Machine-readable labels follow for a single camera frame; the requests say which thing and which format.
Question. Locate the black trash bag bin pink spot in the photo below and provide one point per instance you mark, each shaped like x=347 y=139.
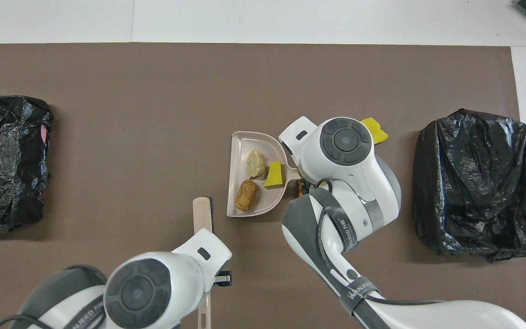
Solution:
x=7 y=160

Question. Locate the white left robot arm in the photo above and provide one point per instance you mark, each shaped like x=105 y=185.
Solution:
x=153 y=283

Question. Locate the beige plastic dustpan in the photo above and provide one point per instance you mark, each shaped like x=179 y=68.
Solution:
x=240 y=151

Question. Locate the yellow sponge piece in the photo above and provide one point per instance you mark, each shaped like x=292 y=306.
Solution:
x=377 y=132
x=274 y=176

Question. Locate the brown bread roll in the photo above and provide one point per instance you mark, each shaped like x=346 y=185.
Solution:
x=246 y=195

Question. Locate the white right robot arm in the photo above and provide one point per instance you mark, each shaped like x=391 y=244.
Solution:
x=345 y=183

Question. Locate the brown table mat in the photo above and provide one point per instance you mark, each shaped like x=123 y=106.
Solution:
x=153 y=114

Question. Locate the beige hand brush black bristles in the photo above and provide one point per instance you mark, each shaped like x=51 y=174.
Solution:
x=202 y=214

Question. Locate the orange croissant piece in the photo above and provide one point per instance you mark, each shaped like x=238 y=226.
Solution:
x=300 y=188

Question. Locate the pale striped bread piece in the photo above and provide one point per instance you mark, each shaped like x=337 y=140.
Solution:
x=256 y=163

